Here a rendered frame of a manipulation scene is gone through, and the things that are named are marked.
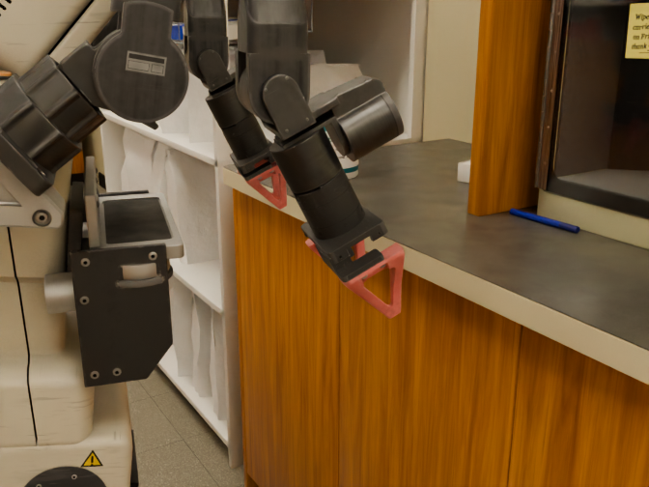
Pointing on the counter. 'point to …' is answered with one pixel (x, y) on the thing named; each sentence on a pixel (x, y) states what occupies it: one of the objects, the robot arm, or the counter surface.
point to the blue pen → (545, 220)
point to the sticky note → (638, 31)
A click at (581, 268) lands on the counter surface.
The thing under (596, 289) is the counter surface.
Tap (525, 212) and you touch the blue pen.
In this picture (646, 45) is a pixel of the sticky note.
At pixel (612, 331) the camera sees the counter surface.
